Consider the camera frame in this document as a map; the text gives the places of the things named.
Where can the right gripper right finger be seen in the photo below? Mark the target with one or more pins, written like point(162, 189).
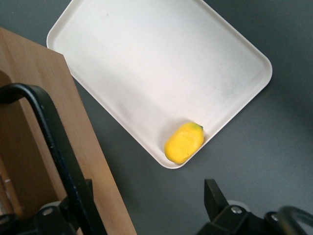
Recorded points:
point(220, 215)

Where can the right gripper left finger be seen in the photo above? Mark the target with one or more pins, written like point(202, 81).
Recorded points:
point(52, 220)

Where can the light wooden drawer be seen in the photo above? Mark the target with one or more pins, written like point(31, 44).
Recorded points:
point(80, 127)

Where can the yellow lemon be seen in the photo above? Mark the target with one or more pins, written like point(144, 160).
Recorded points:
point(183, 144)

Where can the cream plastic tray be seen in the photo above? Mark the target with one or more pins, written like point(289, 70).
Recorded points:
point(156, 68)

